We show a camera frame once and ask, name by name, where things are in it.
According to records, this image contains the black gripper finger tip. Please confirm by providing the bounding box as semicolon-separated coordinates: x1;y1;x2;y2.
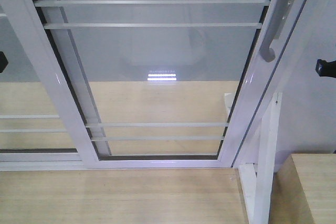
316;59;336;78
0;51;8;73

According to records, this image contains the grey metal door handle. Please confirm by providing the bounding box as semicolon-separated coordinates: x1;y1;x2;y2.
259;0;289;62

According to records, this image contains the white sliding glass door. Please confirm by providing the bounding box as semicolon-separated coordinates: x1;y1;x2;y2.
1;0;306;169

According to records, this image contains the white fixed glass panel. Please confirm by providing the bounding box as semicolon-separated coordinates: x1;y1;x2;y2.
1;10;85;170

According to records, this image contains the plywood box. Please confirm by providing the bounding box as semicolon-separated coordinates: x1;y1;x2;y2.
276;154;335;223

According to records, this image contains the white wooden support brace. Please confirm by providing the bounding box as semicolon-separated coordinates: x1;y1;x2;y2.
238;93;282;223

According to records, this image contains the plywood base platform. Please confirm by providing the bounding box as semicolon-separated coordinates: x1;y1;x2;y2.
0;81;289;224

